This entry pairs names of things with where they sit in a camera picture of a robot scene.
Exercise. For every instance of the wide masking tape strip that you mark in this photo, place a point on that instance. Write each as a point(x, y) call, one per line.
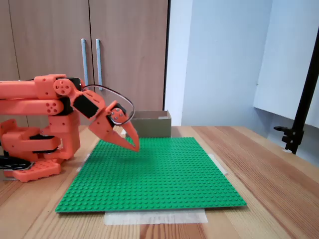
point(149, 219)

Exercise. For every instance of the white panel board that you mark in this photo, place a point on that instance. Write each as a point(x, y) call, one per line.
point(281, 74)

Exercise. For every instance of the brown wooden cabinet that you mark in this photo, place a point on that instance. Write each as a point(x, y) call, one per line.
point(124, 49)

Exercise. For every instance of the small white tape piece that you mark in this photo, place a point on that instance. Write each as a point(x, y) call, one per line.
point(122, 132)

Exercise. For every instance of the open cardboard box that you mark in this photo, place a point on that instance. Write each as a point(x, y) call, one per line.
point(154, 127)

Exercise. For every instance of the black stand with clamp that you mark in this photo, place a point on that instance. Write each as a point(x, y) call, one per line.
point(299, 119)

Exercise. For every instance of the green lego baseplate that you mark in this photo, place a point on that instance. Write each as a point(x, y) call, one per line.
point(149, 186)

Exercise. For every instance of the small masking tape strip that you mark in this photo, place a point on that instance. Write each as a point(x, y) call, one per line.
point(221, 169)
point(81, 168)

